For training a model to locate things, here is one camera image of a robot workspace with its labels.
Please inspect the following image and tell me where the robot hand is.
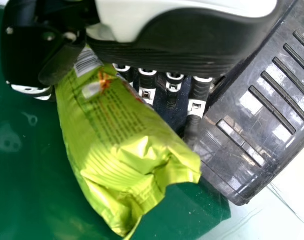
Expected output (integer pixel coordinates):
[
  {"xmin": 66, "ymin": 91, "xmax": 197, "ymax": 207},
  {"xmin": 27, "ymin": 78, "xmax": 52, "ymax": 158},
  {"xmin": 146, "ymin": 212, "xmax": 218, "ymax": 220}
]
[{"xmin": 0, "ymin": 0, "xmax": 298, "ymax": 146}]

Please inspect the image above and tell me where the yellow-green biscuit packet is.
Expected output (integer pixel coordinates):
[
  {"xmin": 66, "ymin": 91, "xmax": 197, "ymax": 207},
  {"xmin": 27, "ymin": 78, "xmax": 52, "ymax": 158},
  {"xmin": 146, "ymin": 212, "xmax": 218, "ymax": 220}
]
[{"xmin": 54, "ymin": 47, "xmax": 202, "ymax": 238}]

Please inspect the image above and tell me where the black oven with glass door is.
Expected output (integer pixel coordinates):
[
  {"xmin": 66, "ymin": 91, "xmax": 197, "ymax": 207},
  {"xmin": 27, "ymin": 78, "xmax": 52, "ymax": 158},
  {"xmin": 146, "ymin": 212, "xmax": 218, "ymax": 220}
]
[{"xmin": 151, "ymin": 0, "xmax": 304, "ymax": 206}]

